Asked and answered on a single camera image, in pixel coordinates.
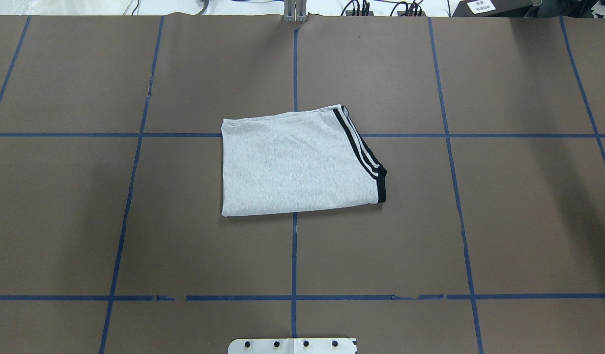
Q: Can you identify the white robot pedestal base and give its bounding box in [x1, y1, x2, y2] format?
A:
[228, 338, 358, 354]

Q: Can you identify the grey cartoon print t-shirt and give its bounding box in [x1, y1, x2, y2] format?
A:
[221, 104, 387, 217]

